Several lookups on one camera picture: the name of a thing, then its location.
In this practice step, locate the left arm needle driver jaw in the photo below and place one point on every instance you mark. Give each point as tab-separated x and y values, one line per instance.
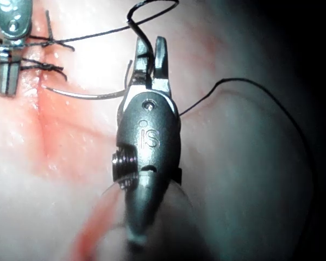
3	73
13	73

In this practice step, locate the tissue pad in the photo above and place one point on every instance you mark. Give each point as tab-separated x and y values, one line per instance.
65	163

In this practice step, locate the black stitching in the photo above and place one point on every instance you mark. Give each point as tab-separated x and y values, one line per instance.
50	66

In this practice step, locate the black thread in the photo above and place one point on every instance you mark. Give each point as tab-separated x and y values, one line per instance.
233	79

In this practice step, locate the right arm needle driver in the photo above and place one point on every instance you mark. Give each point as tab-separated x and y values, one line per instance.
149	136

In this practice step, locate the dark right arm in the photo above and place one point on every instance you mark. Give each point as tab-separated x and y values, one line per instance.
174	231

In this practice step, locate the right arm needle driver jaw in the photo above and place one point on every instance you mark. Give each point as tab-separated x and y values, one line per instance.
141	62
161	62

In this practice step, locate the curved steel needle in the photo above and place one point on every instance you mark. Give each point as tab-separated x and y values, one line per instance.
92	97

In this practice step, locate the left arm needle driver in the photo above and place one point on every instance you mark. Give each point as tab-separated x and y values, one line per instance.
12	19

